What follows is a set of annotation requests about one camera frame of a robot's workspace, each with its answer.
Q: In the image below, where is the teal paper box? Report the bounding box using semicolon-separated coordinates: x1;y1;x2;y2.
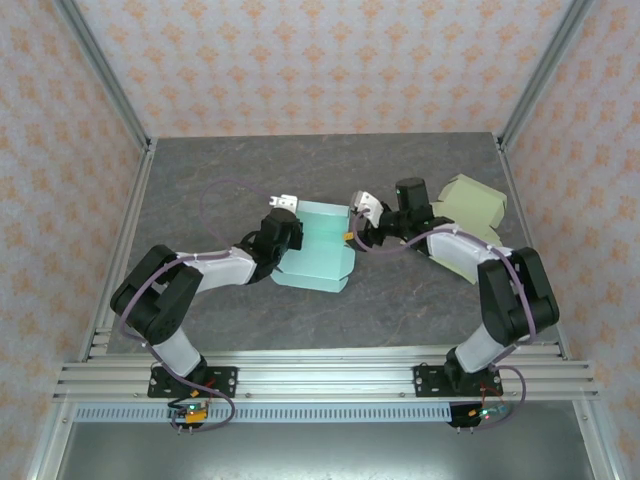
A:
272;198;357;294

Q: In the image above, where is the light green paper box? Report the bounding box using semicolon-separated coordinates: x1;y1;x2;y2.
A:
429;173;509;287

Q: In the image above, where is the grey metal sheet panel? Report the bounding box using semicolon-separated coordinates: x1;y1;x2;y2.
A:
27;422;614;480

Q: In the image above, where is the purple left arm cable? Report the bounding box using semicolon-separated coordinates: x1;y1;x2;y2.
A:
119;178;274;436

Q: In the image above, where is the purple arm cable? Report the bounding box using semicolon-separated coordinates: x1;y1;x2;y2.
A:
348;224;539;432
119;178;274;436

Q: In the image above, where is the aluminium side rail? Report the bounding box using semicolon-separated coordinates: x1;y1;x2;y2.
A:
494;135;572;360
77;138;159;362

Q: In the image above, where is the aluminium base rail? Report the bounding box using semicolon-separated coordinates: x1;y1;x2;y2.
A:
52;342;600;403

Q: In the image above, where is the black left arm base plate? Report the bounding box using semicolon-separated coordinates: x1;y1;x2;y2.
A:
147;366;239;399

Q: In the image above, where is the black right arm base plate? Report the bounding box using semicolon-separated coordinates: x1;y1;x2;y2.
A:
413;364;504;399

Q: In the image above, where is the grey slotted cable duct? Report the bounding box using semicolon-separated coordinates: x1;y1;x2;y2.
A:
73;403;511;425

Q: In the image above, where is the aluminium frame post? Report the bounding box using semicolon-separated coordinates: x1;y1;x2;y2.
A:
53;0;153;151
497;0;597;151

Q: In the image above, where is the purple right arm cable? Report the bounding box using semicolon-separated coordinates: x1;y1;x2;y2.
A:
348;224;539;432

